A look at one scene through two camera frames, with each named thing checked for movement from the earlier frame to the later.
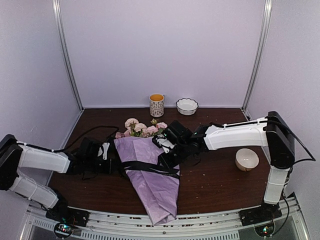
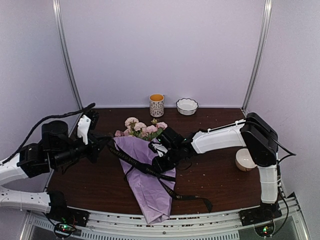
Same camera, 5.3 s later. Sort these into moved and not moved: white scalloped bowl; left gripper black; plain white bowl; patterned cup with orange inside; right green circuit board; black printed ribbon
Moved: left gripper black; black printed ribbon
Not moved: plain white bowl; right green circuit board; white scalloped bowl; patterned cup with orange inside
